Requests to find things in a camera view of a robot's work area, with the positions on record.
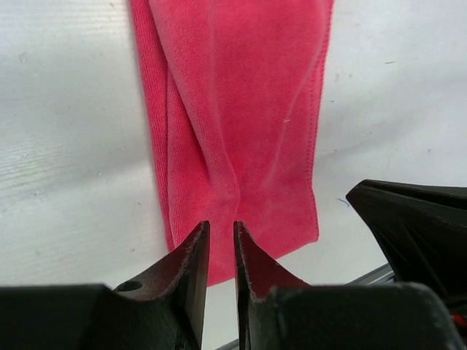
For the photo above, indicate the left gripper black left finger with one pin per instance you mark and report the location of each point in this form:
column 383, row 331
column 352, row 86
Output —
column 167, row 301

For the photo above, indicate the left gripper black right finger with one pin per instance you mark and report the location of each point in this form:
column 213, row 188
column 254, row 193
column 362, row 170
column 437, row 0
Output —
column 259, row 279

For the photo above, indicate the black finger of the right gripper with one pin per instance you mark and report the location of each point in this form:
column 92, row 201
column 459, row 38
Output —
column 421, row 231

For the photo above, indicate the pink towel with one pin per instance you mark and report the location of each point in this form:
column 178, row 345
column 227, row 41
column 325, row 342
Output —
column 232, row 92

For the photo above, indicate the aluminium mounting rail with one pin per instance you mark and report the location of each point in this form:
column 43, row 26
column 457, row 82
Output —
column 382, row 275

